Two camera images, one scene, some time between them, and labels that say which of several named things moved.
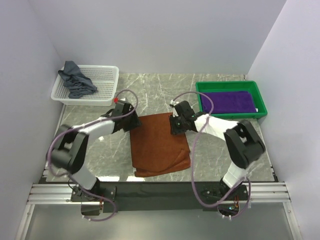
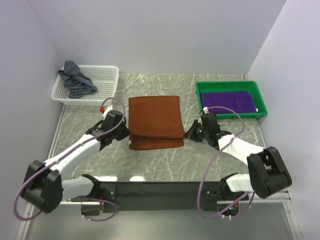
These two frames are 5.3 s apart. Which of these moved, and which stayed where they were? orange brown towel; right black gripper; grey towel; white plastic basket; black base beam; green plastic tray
Moved: orange brown towel; right black gripper
Stayed: white plastic basket; grey towel; black base beam; green plastic tray
